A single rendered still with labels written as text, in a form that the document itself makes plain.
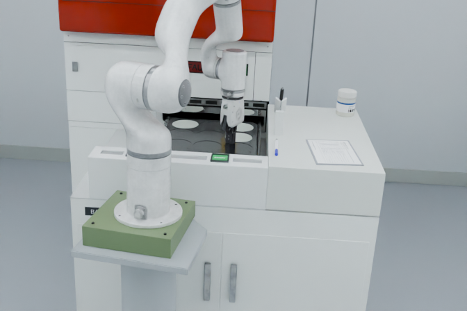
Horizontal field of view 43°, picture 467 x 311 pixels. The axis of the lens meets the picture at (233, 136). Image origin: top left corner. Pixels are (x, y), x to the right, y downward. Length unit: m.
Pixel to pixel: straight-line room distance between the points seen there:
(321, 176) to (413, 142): 2.37
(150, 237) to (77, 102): 1.04
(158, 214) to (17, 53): 2.68
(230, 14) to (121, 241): 0.78
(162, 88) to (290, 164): 0.53
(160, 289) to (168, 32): 0.72
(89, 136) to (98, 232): 0.95
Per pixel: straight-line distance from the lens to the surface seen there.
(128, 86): 1.55
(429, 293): 3.12
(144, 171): 1.60
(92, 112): 2.50
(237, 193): 1.84
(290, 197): 1.85
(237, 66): 2.02
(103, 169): 1.87
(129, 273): 1.74
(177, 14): 1.62
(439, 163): 4.26
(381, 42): 3.91
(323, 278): 2.00
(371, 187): 1.86
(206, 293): 2.02
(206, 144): 2.13
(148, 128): 1.58
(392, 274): 3.20
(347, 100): 2.29
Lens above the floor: 1.68
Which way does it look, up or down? 21 degrees down
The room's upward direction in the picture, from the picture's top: 3 degrees clockwise
